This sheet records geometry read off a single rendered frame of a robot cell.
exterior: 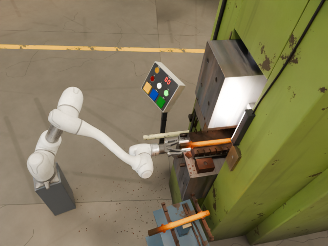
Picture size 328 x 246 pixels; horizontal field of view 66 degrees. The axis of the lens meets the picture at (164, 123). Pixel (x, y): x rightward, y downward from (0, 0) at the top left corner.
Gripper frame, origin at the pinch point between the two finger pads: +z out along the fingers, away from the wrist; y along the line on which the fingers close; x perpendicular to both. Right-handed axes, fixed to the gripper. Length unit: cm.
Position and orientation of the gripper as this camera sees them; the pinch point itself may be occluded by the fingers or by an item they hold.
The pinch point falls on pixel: (185, 145)
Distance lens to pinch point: 186.4
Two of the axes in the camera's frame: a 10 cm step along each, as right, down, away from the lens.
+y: 1.8, 7.8, -6.0
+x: 0.7, -6.2, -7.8
